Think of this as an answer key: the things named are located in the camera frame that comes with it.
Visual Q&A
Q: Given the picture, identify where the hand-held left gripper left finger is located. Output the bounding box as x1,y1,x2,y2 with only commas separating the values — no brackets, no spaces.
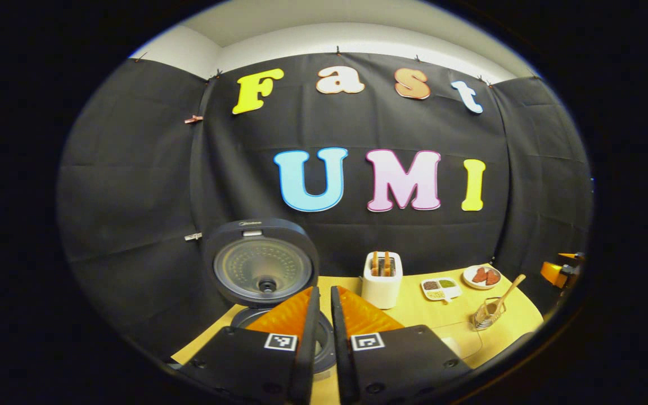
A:
181,286,321,405

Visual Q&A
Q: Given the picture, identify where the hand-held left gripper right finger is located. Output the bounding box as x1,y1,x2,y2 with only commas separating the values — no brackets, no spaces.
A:
331,285,474,405

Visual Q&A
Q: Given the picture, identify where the wooden spoon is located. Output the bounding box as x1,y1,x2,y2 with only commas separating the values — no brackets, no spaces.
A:
484,274,527,324

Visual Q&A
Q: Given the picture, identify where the metal wire chopstick holder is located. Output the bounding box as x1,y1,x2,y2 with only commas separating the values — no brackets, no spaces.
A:
473,297,506,330

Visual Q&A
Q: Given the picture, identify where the black silver rice cooker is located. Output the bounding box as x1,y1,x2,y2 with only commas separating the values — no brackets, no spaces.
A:
203,218,337,376

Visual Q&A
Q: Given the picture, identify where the white toaster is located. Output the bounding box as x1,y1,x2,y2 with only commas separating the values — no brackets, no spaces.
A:
361,251,404,310

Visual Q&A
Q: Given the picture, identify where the white round plate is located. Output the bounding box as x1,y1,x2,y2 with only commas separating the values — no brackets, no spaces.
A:
462,264,502,290

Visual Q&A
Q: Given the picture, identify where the white divided bean dish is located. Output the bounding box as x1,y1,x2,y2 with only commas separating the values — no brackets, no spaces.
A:
420,277,463,303

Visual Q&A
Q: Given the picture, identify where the black backdrop cloth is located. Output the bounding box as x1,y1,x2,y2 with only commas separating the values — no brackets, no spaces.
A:
57,52,593,361

